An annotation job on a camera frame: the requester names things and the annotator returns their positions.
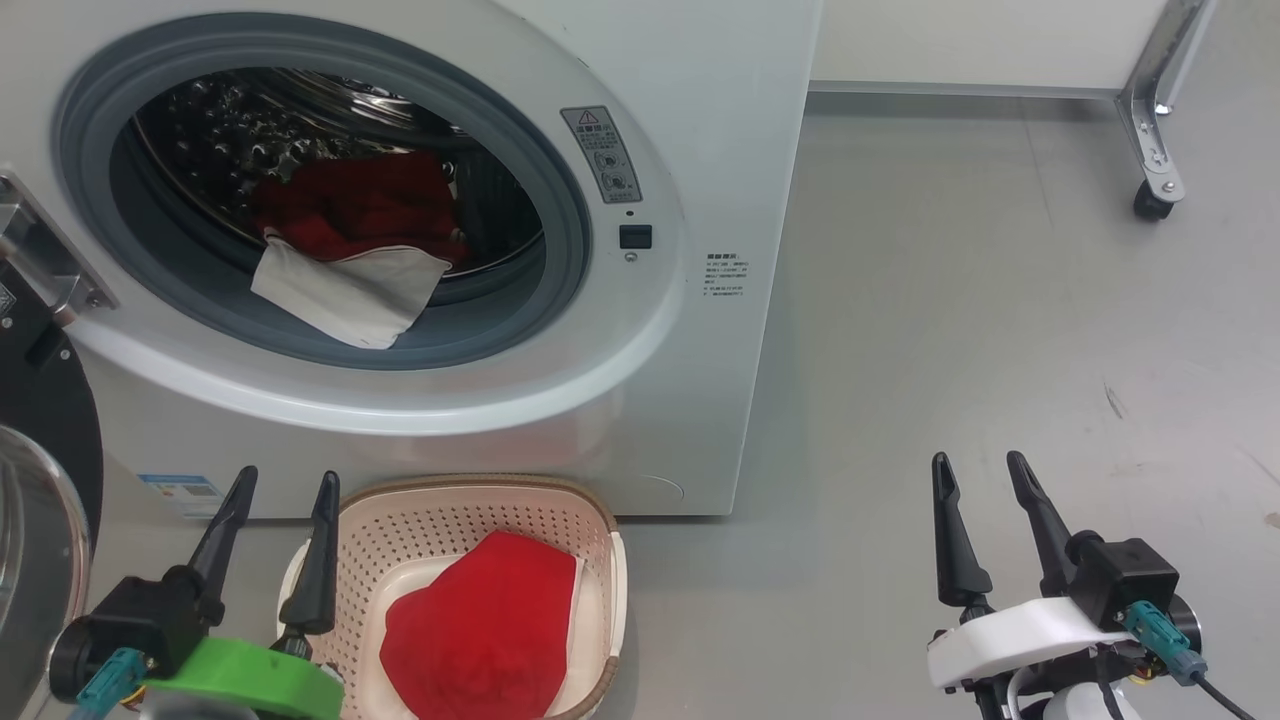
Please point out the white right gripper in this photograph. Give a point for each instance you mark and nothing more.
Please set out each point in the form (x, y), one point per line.
(1010, 635)

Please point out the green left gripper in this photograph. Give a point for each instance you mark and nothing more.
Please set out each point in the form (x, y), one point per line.
(250, 690)

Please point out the red garment with white bands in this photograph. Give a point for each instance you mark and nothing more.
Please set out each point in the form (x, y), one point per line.
(480, 630)

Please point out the black round glass washer door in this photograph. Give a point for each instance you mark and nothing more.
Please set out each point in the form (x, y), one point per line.
(50, 400)

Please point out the red white striped collar garment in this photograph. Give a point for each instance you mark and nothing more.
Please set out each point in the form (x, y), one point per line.
(350, 290)

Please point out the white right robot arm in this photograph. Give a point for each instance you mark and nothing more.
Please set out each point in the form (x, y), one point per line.
(1075, 708)

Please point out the cream perforated laundry basket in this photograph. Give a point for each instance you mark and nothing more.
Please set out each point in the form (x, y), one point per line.
(450, 520)

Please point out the white front-load washing machine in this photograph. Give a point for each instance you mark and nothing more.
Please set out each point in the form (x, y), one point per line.
(700, 350)

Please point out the blue white energy label sticker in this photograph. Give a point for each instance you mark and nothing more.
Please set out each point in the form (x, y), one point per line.
(175, 492)

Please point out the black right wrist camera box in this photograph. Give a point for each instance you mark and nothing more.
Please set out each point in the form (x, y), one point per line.
(1130, 585)

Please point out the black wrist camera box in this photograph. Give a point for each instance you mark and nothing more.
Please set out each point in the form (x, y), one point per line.
(1130, 585)
(140, 620)

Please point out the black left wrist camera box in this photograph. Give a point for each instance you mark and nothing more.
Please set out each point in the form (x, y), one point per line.
(140, 620)

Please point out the metal frame leg with caster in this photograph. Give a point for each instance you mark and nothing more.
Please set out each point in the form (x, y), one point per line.
(1150, 110)

